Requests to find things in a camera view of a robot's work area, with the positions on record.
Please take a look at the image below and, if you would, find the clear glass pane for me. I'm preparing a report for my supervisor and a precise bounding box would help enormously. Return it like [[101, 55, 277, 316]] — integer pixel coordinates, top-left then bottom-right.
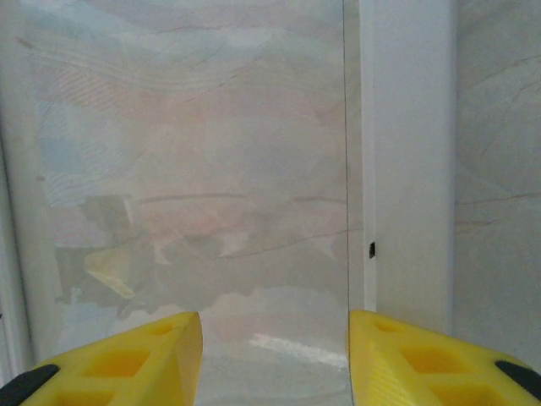
[[0, 0, 352, 406]]

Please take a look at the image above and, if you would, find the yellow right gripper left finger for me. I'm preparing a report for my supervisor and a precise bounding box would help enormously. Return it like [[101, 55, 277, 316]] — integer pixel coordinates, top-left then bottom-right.
[[0, 310, 205, 406]]

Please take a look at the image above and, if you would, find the white picture frame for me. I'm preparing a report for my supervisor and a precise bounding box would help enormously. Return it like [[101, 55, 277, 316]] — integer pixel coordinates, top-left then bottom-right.
[[0, 0, 460, 406]]

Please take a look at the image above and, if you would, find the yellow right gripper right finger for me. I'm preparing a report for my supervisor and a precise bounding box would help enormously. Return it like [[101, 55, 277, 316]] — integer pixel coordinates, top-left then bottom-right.
[[346, 310, 541, 406]]

